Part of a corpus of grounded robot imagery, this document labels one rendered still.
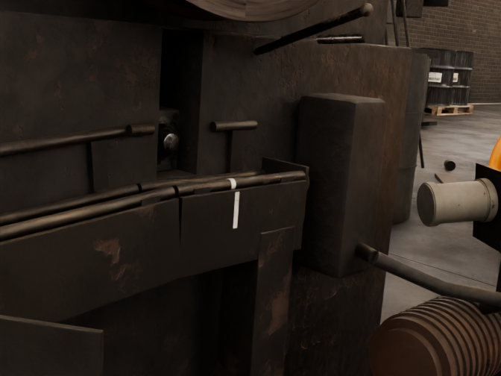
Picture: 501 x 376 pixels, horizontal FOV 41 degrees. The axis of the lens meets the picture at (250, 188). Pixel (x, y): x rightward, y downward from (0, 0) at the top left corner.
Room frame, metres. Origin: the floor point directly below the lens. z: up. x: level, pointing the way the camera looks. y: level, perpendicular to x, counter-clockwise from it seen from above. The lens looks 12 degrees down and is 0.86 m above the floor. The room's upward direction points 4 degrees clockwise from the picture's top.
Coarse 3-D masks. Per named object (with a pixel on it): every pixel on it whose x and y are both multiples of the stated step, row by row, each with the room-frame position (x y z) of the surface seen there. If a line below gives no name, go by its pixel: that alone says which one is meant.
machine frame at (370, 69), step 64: (0, 0) 0.67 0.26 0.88; (64, 0) 0.72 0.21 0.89; (128, 0) 0.78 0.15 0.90; (384, 0) 1.14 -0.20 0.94; (0, 64) 0.62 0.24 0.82; (64, 64) 0.66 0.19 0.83; (128, 64) 0.72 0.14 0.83; (192, 64) 0.80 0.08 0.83; (256, 64) 0.85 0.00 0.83; (320, 64) 0.94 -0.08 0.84; (384, 64) 1.05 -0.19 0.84; (0, 128) 0.62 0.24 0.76; (64, 128) 0.66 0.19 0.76; (192, 128) 0.80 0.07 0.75; (256, 128) 0.86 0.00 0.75; (0, 192) 0.62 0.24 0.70; (64, 192) 0.66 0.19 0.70; (384, 192) 1.08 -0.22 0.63; (64, 320) 0.66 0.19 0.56; (128, 320) 0.72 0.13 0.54; (192, 320) 0.79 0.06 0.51; (320, 320) 0.98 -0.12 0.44
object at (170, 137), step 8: (160, 128) 0.78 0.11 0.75; (168, 128) 0.78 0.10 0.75; (160, 136) 0.77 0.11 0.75; (168, 136) 0.77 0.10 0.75; (176, 136) 0.78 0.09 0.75; (160, 144) 0.77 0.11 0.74; (168, 144) 0.77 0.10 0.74; (176, 144) 0.78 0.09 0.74; (160, 152) 0.77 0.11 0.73; (168, 152) 0.77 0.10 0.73
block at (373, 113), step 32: (320, 96) 0.88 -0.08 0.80; (352, 96) 0.90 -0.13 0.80; (320, 128) 0.87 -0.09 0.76; (352, 128) 0.84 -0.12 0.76; (384, 128) 0.88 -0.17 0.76; (320, 160) 0.87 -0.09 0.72; (352, 160) 0.84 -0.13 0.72; (320, 192) 0.86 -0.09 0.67; (352, 192) 0.84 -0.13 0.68; (320, 224) 0.86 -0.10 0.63; (352, 224) 0.85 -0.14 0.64; (320, 256) 0.86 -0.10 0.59; (352, 256) 0.85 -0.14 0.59
